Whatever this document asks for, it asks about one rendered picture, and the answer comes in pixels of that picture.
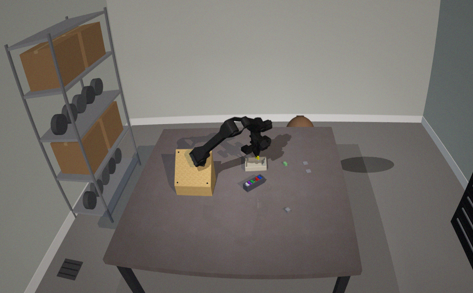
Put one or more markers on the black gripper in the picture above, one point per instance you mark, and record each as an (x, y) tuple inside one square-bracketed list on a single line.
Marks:
[(253, 148)]

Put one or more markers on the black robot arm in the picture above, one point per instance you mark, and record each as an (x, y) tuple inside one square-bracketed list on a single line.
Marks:
[(229, 129)]

